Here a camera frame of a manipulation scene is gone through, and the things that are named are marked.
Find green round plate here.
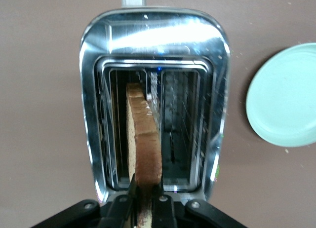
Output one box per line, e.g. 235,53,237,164
246,42,316,148

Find dark crust bread slice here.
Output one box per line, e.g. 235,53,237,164
125,82,163,228

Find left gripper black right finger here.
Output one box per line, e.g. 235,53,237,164
151,183,179,228

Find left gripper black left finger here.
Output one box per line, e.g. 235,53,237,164
98,173,139,228

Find silver beige toaster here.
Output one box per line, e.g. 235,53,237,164
79,0,232,207

